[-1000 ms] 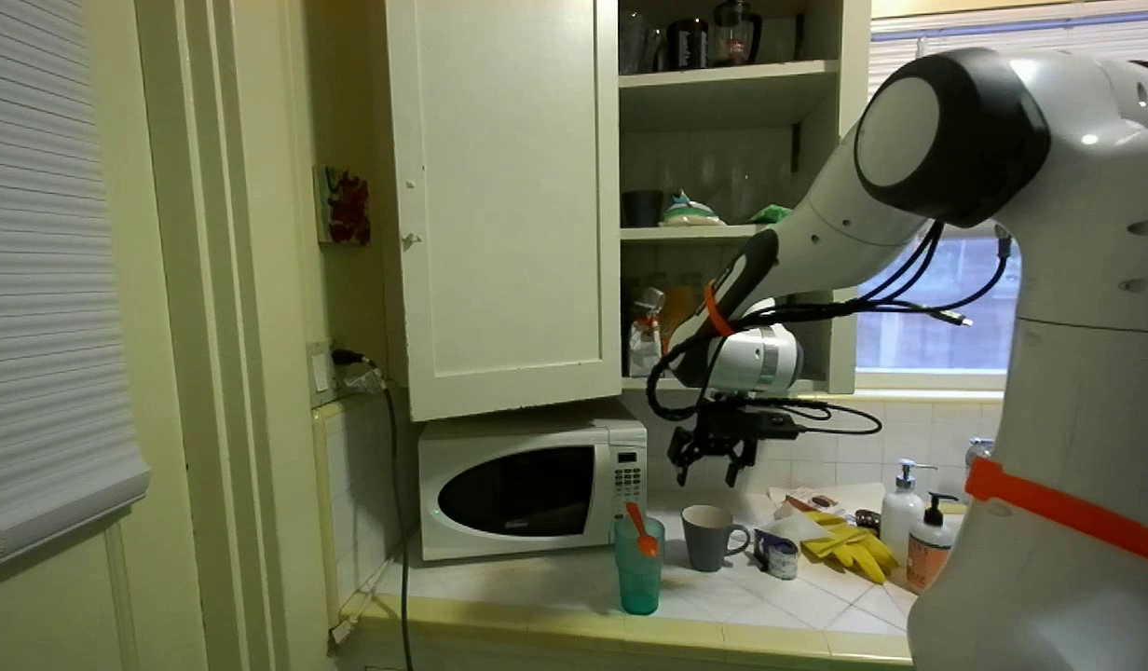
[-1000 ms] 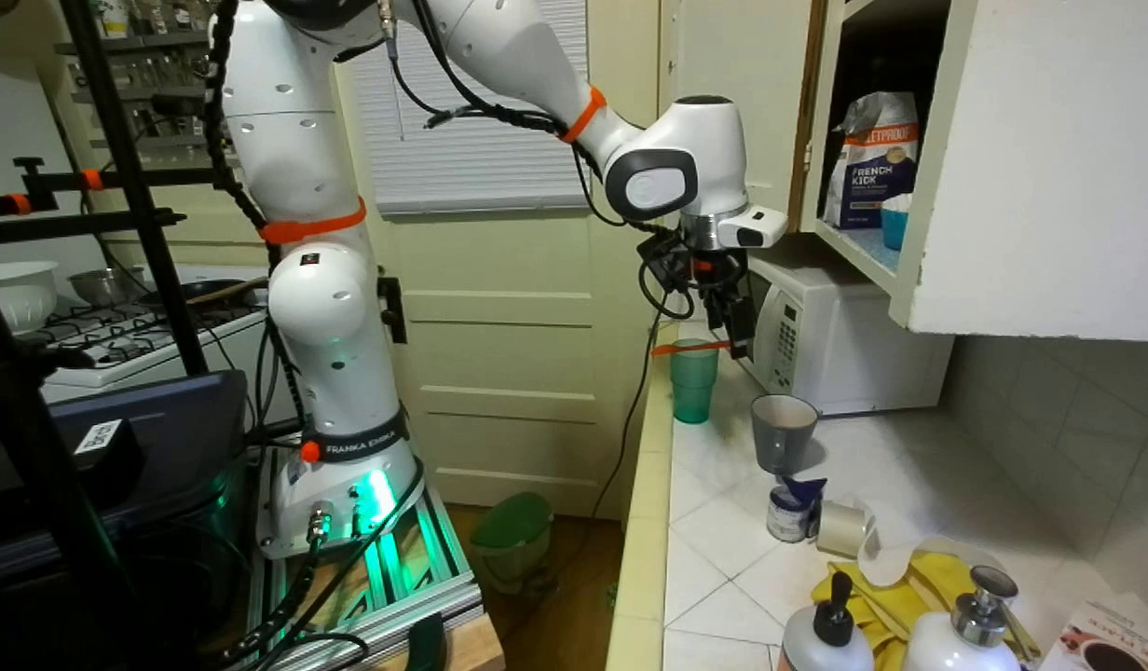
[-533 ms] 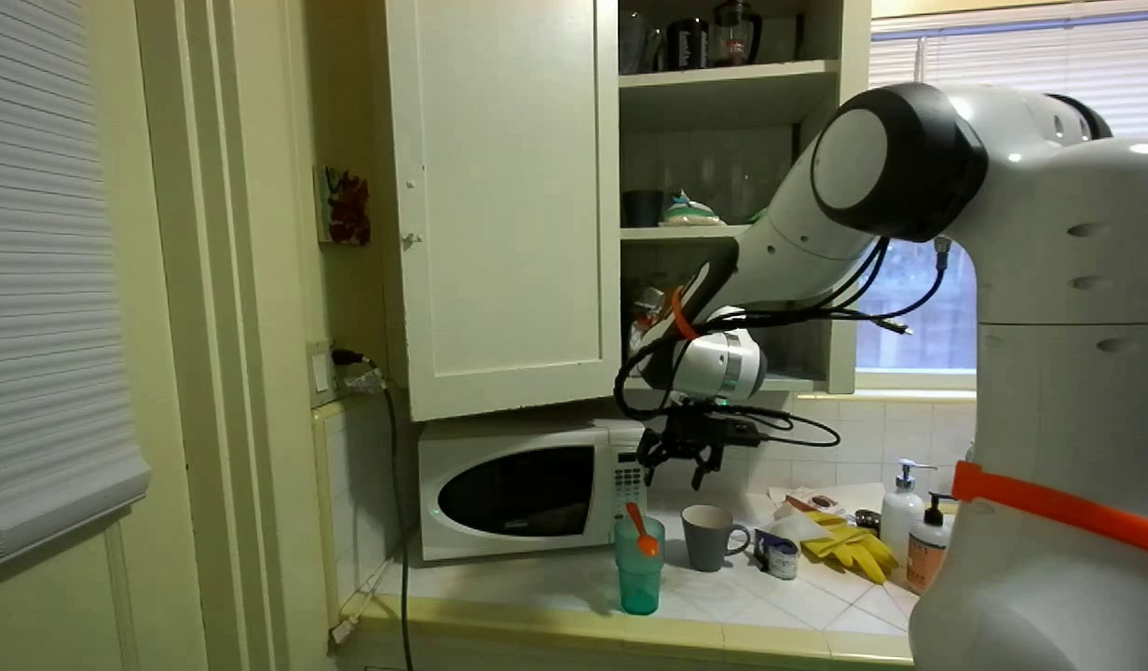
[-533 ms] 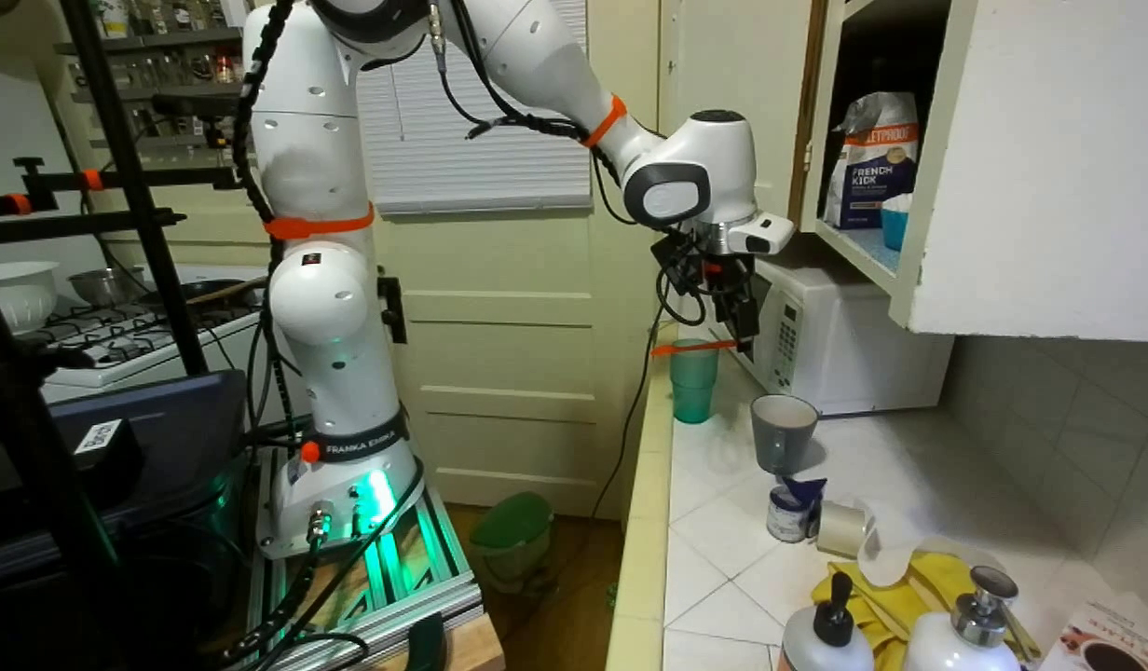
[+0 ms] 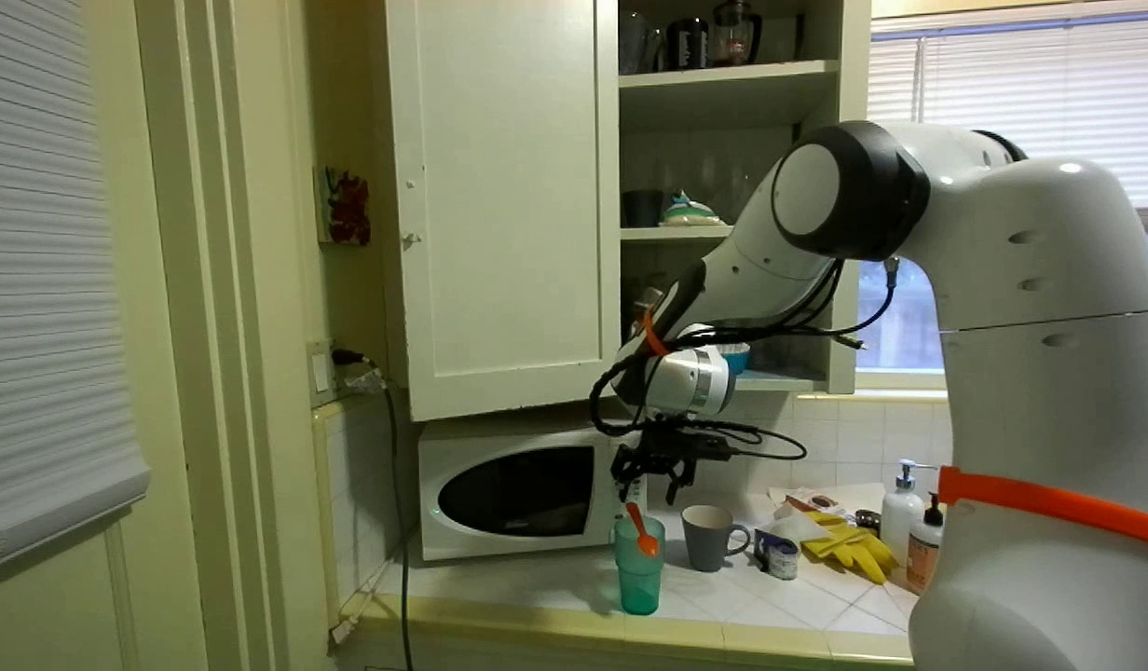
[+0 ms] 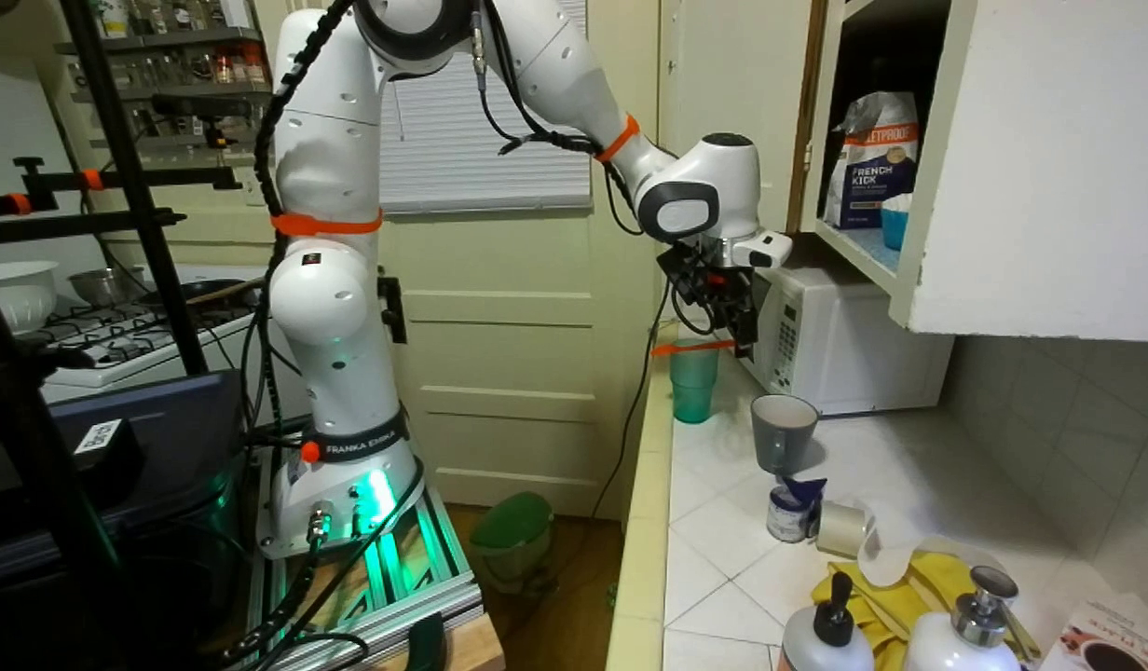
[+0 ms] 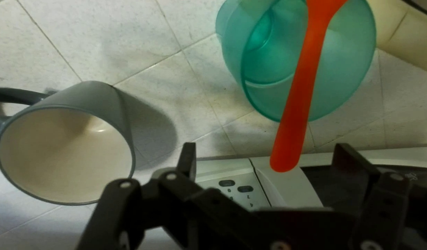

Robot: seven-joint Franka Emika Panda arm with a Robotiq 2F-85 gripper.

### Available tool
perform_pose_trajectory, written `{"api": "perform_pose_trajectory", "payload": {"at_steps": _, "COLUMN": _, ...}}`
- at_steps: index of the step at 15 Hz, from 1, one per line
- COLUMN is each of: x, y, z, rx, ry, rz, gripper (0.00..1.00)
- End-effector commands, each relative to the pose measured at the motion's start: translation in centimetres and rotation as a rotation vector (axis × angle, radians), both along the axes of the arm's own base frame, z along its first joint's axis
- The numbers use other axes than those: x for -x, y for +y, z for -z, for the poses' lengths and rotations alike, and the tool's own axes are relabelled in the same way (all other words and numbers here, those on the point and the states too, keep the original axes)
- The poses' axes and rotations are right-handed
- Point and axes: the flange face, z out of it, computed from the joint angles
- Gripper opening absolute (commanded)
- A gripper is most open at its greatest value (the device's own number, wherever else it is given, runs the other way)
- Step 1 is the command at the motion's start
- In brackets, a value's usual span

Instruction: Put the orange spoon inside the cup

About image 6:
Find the white door blind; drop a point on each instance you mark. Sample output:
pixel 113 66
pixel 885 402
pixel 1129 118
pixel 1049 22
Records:
pixel 500 163

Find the tipped paper roll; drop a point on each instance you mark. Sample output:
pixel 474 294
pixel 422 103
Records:
pixel 844 530

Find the black door lock box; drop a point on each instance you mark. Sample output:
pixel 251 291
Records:
pixel 393 307

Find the black pump soap bottle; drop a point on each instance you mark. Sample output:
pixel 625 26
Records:
pixel 828 645

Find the white cabinet door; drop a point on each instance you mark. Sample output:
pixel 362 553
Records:
pixel 1058 163

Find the yellow cloth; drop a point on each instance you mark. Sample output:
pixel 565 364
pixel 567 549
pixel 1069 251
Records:
pixel 895 600

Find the blue white container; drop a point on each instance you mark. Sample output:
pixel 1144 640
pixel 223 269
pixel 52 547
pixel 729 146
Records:
pixel 872 171

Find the white mixing bowl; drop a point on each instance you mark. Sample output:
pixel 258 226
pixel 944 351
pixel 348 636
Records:
pixel 16 291

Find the small blue white can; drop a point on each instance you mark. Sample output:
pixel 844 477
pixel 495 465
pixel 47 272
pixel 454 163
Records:
pixel 791 512

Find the white pump soap bottle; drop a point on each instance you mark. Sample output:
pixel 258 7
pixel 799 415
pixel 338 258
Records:
pixel 960 645

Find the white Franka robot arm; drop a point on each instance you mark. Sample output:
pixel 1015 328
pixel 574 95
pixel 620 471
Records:
pixel 333 322

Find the kitchen stove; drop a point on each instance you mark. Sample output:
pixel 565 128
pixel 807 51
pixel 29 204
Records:
pixel 126 337

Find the teal plastic cup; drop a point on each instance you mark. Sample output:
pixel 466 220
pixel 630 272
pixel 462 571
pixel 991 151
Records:
pixel 694 392

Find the white microwave oven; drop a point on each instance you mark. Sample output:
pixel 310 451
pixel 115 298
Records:
pixel 847 348

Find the white wall cabinet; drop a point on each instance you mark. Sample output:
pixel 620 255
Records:
pixel 858 251

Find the gray ceramic mug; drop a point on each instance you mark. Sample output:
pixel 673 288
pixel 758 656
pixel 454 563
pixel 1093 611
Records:
pixel 785 433

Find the green bucket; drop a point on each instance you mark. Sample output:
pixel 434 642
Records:
pixel 513 540

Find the wooden box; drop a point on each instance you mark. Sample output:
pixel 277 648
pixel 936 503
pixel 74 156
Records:
pixel 474 645

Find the red white package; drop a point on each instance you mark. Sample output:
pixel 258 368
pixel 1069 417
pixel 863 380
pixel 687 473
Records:
pixel 1107 640

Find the black metal stand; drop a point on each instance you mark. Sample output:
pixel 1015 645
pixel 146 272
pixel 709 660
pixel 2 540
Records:
pixel 126 151

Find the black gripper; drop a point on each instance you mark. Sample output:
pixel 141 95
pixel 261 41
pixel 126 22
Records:
pixel 709 277

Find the cream room door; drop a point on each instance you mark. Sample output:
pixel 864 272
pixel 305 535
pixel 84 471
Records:
pixel 513 348

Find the aluminium robot base stand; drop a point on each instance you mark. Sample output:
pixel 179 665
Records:
pixel 398 581

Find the shelf with jars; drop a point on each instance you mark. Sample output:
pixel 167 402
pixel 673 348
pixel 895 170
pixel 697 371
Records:
pixel 176 37

